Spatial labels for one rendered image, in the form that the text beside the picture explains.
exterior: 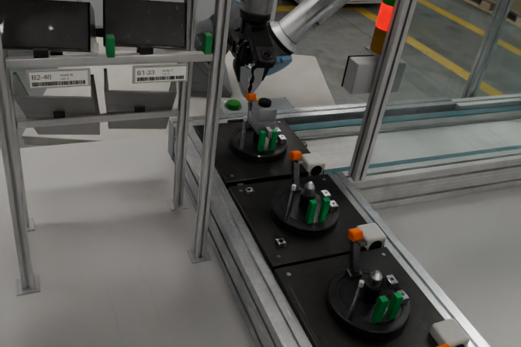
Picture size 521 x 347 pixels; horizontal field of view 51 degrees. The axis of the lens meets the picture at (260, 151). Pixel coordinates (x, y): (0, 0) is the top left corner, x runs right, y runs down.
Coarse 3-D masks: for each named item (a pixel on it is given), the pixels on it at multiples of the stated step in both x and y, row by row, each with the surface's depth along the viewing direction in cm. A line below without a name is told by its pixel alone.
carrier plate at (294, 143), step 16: (224, 128) 134; (288, 128) 139; (224, 144) 128; (288, 144) 132; (224, 160) 122; (240, 160) 123; (288, 160) 126; (224, 176) 118; (240, 176) 118; (256, 176) 119; (272, 176) 120; (288, 176) 122; (304, 176) 124
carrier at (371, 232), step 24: (240, 192) 113; (264, 192) 114; (288, 192) 113; (312, 192) 106; (336, 192) 118; (264, 216) 108; (288, 216) 104; (312, 216) 104; (336, 216) 108; (360, 216) 112; (264, 240) 102; (288, 240) 103; (312, 240) 104; (336, 240) 105; (384, 240) 105; (288, 264) 98
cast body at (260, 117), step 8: (256, 104) 123; (264, 104) 121; (272, 104) 124; (256, 112) 122; (264, 112) 121; (272, 112) 122; (248, 120) 127; (256, 120) 123; (264, 120) 122; (272, 120) 123; (256, 128) 123; (264, 128) 123; (272, 128) 124
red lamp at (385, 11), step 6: (384, 6) 106; (390, 6) 105; (378, 12) 108; (384, 12) 106; (390, 12) 105; (378, 18) 108; (384, 18) 106; (390, 18) 106; (378, 24) 108; (384, 24) 107
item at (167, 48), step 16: (112, 0) 84; (128, 0) 85; (144, 0) 86; (112, 16) 85; (128, 16) 85; (144, 16) 86; (160, 16) 86; (176, 16) 87; (112, 32) 85; (128, 32) 86; (144, 32) 86; (160, 32) 87; (176, 32) 87; (128, 48) 92; (160, 48) 87; (176, 48) 88
